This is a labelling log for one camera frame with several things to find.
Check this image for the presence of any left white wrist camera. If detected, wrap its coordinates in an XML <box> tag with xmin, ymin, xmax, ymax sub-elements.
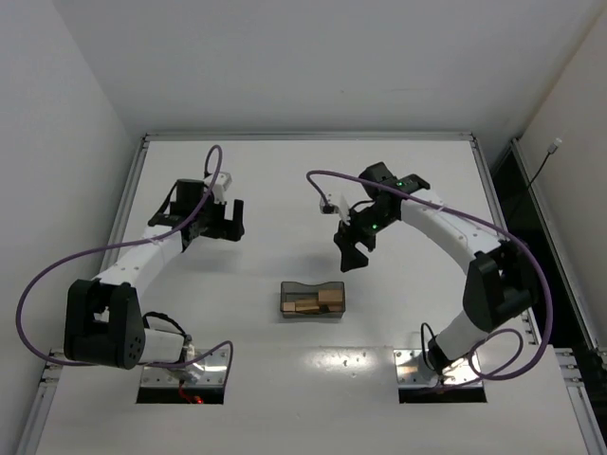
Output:
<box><xmin>203</xmin><ymin>172</ymin><xmax>232</xmax><ymax>205</ymax></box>

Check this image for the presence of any black wall cable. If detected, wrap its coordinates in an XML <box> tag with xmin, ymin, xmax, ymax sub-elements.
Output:
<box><xmin>502</xmin><ymin>137</ymin><xmax>564</xmax><ymax>224</ymax></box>

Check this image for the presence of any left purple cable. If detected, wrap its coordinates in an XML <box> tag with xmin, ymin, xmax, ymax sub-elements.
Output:
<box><xmin>15</xmin><ymin>144</ymin><xmax>234</xmax><ymax>367</ymax></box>

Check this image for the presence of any grey transparent plastic bin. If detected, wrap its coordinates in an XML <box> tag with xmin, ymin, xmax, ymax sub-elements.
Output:
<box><xmin>280</xmin><ymin>282</ymin><xmax>346</xmax><ymax>319</ymax></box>

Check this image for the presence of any aluminium table frame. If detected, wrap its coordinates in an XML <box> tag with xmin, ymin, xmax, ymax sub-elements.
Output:
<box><xmin>33</xmin><ymin>133</ymin><xmax>605</xmax><ymax>454</ymax></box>

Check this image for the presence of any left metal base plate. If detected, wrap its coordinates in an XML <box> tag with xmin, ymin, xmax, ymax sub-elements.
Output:
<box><xmin>139</xmin><ymin>347</ymin><xmax>230</xmax><ymax>388</ymax></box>

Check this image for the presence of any dark long wood block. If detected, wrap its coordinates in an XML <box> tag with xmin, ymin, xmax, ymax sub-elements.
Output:
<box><xmin>318</xmin><ymin>289</ymin><xmax>344</xmax><ymax>306</ymax></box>

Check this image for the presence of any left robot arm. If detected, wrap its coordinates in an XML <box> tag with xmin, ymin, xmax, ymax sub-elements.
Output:
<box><xmin>64</xmin><ymin>173</ymin><xmax>245</xmax><ymax>370</ymax></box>

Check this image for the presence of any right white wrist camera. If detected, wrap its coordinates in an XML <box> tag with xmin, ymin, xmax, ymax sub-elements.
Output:
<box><xmin>320</xmin><ymin>193</ymin><xmax>351</xmax><ymax>226</ymax></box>

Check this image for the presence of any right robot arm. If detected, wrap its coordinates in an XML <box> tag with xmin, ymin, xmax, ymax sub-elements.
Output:
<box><xmin>334</xmin><ymin>162</ymin><xmax>537</xmax><ymax>373</ymax></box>

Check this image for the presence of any metal base plate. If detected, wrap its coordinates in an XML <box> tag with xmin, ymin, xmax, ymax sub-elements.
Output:
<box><xmin>394</xmin><ymin>348</ymin><xmax>484</xmax><ymax>388</ymax></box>
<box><xmin>139</xmin><ymin>347</ymin><xmax>230</xmax><ymax>388</ymax></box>

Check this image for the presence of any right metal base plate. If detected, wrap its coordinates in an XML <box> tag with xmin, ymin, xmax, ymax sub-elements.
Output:
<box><xmin>394</xmin><ymin>348</ymin><xmax>484</xmax><ymax>388</ymax></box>

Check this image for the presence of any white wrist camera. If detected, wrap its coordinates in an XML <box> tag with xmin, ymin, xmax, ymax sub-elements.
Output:
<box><xmin>203</xmin><ymin>172</ymin><xmax>232</xmax><ymax>205</ymax></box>
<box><xmin>320</xmin><ymin>193</ymin><xmax>351</xmax><ymax>226</ymax></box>

